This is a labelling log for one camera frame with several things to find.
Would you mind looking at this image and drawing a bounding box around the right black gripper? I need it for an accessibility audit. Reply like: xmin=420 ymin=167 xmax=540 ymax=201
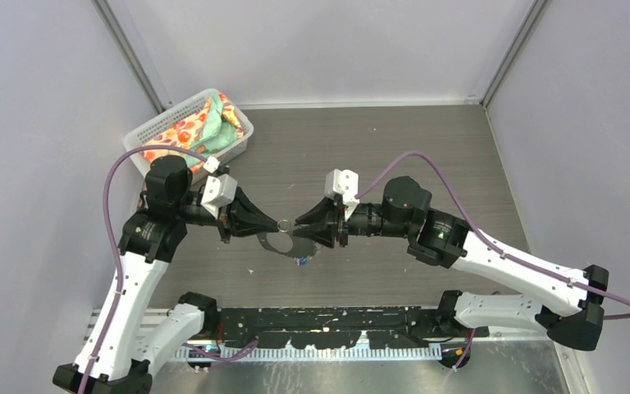
xmin=294 ymin=194 xmax=413 ymax=247

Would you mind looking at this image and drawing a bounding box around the metal keyring holder plate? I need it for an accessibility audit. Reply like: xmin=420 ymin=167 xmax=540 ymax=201
xmin=258 ymin=219 xmax=322 ymax=260

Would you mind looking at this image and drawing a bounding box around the blue tagged key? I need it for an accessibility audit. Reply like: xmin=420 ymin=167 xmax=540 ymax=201
xmin=294 ymin=257 xmax=309 ymax=267

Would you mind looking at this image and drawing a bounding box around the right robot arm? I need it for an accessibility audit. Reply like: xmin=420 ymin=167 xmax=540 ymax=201
xmin=294 ymin=170 xmax=609 ymax=351

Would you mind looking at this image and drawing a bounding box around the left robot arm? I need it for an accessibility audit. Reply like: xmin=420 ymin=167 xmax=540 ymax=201
xmin=52 ymin=155 xmax=279 ymax=393

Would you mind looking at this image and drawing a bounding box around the colourful patterned cloth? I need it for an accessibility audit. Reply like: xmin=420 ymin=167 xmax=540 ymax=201
xmin=138 ymin=93 xmax=245 ymax=181

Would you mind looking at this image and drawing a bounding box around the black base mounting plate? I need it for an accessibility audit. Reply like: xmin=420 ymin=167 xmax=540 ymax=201
xmin=199 ymin=306 xmax=470 ymax=350

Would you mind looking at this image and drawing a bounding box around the white plastic basket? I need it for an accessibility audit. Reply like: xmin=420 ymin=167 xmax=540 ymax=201
xmin=123 ymin=88 xmax=254 ymax=186

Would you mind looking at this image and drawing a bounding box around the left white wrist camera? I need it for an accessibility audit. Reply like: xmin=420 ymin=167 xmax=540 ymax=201
xmin=200 ymin=174 xmax=238 ymax=219

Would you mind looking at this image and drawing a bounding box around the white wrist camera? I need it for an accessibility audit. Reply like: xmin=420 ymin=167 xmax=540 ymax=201
xmin=200 ymin=174 xmax=238 ymax=219
xmin=324 ymin=169 xmax=360 ymax=221

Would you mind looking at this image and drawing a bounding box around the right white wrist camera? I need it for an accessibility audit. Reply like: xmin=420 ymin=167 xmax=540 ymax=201
xmin=324 ymin=169 xmax=360 ymax=221

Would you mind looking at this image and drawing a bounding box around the white slotted cable duct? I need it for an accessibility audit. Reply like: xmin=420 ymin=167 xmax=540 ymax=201
xmin=173 ymin=346 xmax=442 ymax=362

